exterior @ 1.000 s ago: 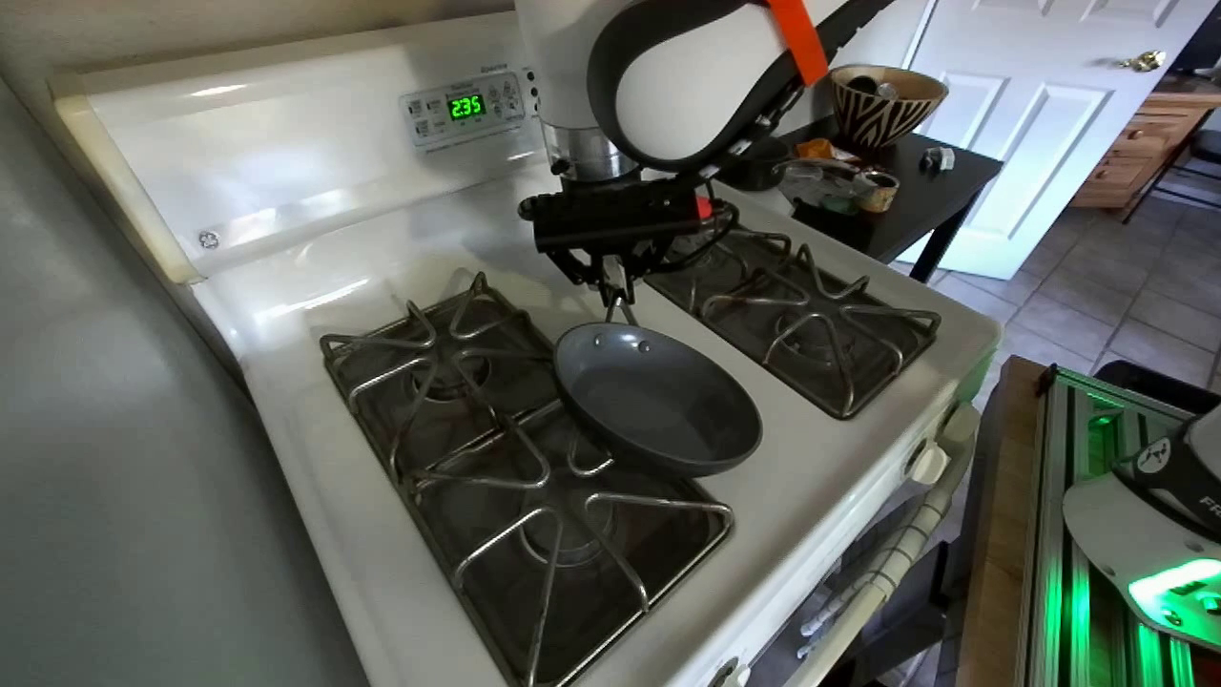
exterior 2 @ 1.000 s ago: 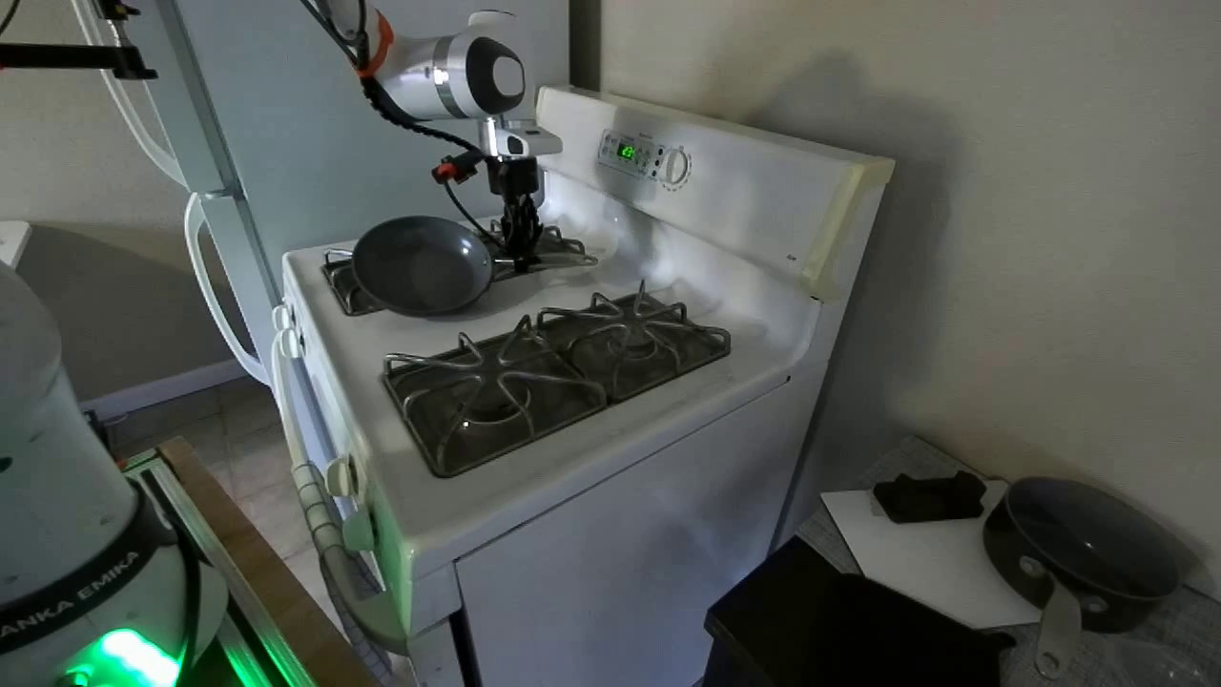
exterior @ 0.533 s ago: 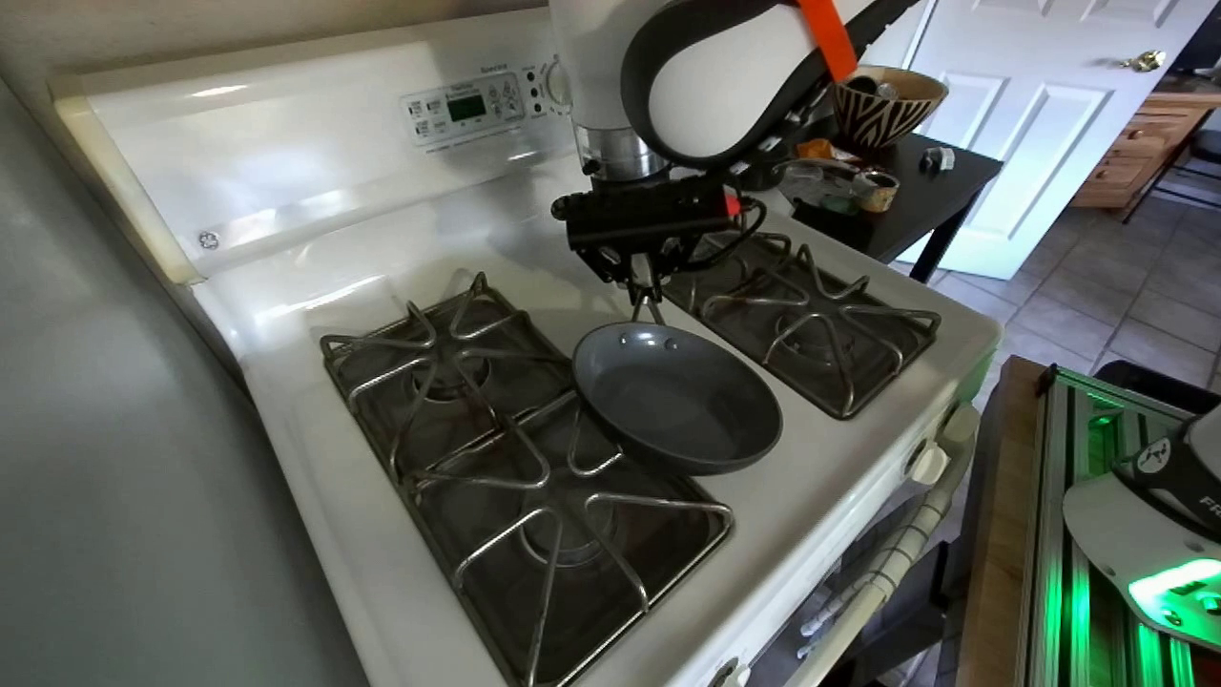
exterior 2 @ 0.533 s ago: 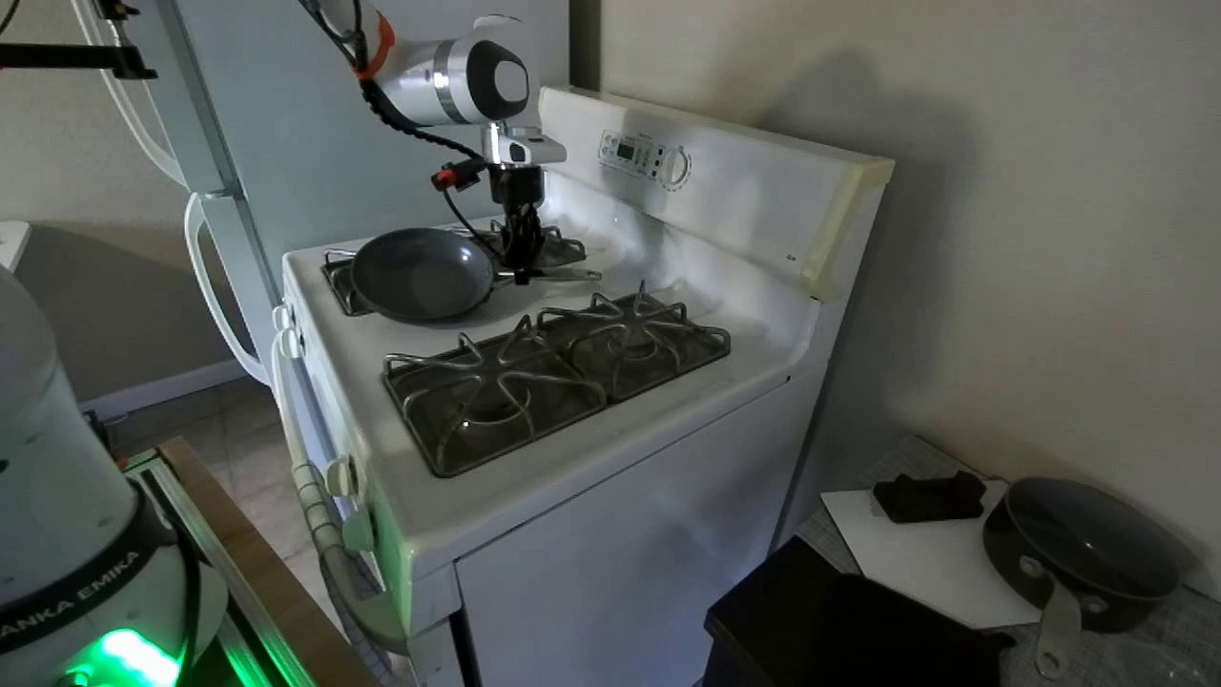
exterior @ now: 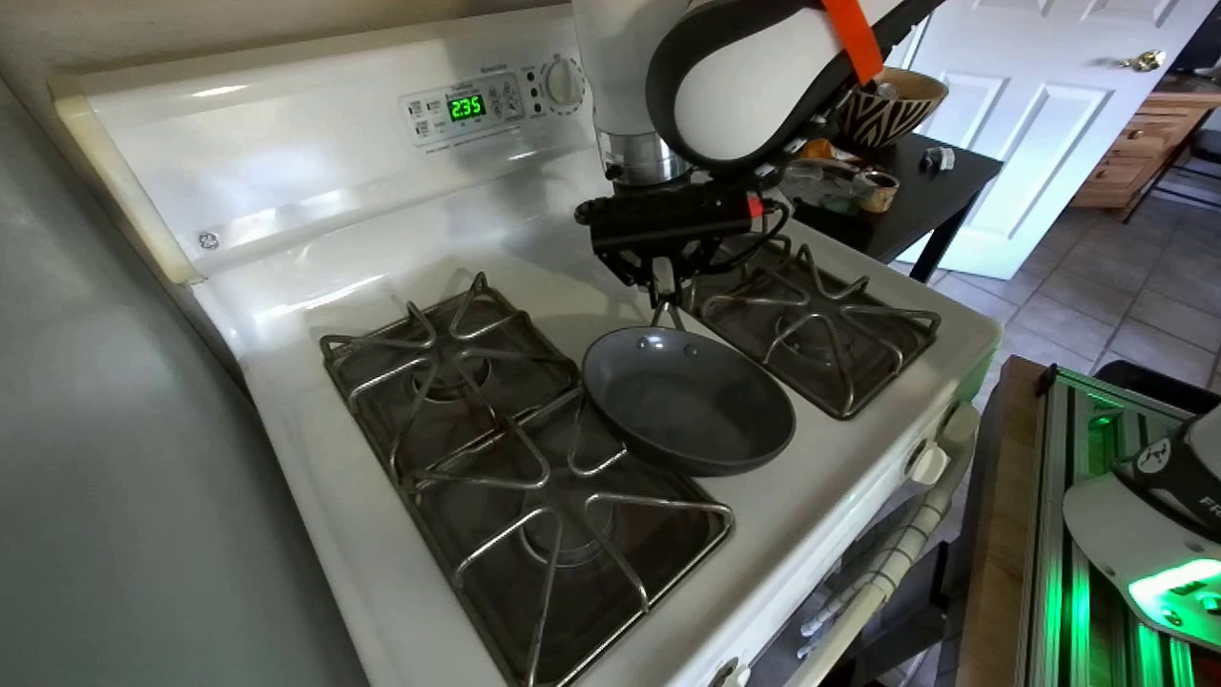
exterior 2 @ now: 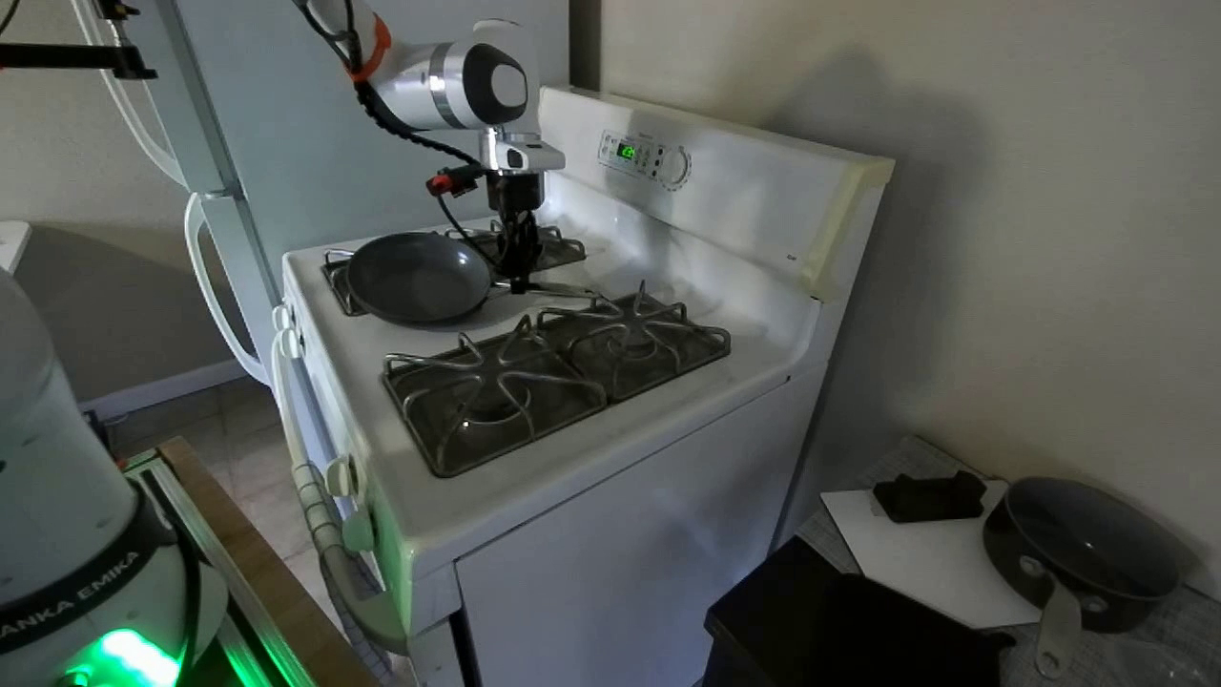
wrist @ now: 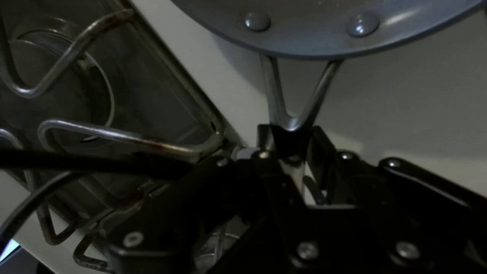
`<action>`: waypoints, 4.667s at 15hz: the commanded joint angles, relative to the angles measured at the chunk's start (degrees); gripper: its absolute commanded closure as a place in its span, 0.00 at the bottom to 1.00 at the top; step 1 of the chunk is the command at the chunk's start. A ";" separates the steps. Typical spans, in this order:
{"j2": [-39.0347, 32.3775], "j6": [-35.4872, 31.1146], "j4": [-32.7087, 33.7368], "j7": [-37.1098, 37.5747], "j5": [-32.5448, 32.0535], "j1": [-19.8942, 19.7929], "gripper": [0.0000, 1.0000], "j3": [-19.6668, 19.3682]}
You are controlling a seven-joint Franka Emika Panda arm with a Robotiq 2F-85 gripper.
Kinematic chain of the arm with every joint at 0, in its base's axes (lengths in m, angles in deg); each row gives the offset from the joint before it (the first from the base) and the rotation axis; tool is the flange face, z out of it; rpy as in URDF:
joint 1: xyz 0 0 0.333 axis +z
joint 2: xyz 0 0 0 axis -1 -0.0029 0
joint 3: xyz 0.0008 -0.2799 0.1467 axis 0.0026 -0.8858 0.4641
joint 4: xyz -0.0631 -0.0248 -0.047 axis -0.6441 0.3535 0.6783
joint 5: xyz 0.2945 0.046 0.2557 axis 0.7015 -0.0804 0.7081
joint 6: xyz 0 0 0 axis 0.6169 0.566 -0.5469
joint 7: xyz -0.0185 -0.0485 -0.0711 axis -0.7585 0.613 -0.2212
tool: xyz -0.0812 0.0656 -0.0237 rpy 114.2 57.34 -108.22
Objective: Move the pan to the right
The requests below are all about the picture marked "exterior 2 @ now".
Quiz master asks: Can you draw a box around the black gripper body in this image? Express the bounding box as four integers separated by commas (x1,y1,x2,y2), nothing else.
490,168,548,255

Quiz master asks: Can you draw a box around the dark grey frying pan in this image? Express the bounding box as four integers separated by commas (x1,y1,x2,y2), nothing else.
345,231,513,330

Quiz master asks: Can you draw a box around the stove control panel green display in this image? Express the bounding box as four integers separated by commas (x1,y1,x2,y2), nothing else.
594,124,694,192

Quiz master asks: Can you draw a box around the white round timer knob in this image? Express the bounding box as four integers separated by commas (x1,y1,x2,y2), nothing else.
661,140,694,192

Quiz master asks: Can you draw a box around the grey blue fridge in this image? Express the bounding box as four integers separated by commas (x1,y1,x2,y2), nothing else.
126,0,575,385

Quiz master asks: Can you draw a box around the white gas stove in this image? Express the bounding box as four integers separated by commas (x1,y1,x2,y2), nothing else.
272,84,895,687

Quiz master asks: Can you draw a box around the white stove knob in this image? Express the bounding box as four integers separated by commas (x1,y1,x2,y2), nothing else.
322,451,368,507

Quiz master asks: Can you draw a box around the wood edged robot stand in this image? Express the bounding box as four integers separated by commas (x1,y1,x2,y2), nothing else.
118,437,385,687

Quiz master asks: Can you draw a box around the small black block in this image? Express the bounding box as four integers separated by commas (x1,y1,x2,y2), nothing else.
871,470,992,527

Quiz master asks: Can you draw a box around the black clamp bar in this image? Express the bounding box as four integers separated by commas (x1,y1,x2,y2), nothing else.
0,0,162,84

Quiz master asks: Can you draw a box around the white flat board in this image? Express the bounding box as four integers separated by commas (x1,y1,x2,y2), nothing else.
815,479,1049,633

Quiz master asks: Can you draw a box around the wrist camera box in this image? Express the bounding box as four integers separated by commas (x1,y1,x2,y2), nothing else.
485,133,569,181

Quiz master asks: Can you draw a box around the red cable plug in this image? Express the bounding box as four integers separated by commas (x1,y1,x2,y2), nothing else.
422,166,485,201

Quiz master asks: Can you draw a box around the orange strap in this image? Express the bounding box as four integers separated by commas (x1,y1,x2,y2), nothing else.
347,16,398,89

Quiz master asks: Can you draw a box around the white curved fridge handle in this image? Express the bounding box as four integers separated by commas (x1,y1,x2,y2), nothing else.
67,0,195,192
178,189,280,391

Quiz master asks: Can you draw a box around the white oven door handle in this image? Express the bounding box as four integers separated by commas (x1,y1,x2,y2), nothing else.
267,301,412,656

